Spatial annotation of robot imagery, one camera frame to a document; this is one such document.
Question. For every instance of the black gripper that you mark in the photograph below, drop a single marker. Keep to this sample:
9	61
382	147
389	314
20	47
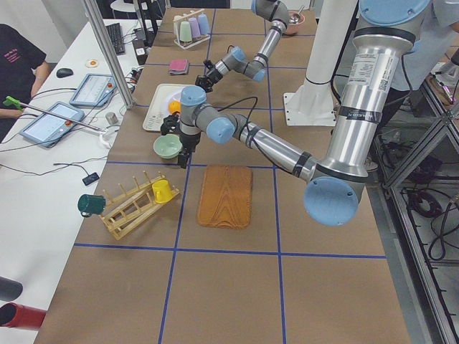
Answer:
212	74
188	142

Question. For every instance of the orange fruit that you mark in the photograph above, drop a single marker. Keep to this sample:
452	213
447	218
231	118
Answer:
174	106

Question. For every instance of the white round plate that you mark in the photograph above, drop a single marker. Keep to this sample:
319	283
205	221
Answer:
176	95

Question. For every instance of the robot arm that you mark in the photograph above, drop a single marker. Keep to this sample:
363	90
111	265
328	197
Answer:
356	51
254	68

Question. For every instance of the cream bear tray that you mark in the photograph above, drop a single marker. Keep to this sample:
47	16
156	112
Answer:
158	110

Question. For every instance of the brown wooden tray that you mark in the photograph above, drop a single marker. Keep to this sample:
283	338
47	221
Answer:
226	197

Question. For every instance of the green bowl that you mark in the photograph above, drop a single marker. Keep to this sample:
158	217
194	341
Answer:
167	146

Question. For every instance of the pink and grey cloths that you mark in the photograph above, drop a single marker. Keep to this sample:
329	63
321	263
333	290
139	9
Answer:
179	67

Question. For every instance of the green cup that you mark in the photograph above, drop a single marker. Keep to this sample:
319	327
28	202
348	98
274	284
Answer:
185	32

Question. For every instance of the blue cup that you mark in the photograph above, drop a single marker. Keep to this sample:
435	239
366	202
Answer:
203	23

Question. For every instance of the purple cup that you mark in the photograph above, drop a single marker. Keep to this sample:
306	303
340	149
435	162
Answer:
194	26

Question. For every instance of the small grey metal cylinder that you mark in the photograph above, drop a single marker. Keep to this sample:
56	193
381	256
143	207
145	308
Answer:
111	118

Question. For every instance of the yellow mug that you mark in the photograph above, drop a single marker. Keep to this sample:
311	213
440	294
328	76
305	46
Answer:
162	191

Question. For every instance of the far teach pendant tablet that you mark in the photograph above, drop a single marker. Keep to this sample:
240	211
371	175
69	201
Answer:
94	91

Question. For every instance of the teach pendant tablet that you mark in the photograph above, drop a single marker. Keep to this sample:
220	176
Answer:
46	130
94	91

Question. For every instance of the pink bowl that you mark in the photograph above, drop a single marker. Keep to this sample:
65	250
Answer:
293	29

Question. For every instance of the metal spoon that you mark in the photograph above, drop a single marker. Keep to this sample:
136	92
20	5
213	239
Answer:
296	17

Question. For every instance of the small black device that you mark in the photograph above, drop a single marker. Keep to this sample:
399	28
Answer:
92	178

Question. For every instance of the wooden dish rack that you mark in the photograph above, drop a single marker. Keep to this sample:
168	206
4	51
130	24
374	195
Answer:
129	209

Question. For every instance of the black keyboard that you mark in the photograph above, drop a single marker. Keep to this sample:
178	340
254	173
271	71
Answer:
116	38

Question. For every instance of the dark green mug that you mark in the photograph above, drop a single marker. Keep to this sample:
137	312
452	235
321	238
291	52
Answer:
89	205

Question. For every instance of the black computer mouse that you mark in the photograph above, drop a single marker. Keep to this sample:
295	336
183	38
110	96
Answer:
64	72

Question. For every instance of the near teach pendant tablet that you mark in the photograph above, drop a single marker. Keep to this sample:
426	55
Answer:
46	130

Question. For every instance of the person in black shirt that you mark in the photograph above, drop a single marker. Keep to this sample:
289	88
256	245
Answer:
23	66

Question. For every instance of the green tipped grabber stick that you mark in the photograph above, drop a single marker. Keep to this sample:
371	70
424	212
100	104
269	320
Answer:
19	105

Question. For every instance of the black cylinder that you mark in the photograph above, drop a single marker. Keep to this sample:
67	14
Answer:
10	289

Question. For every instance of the red cylinder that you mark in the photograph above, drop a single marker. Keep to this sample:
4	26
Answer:
21	317

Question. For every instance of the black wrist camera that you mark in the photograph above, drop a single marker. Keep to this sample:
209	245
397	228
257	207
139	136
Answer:
183	158

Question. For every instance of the aluminium frame post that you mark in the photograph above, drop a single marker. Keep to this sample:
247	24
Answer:
96	21

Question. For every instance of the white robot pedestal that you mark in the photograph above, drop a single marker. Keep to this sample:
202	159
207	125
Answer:
312	103

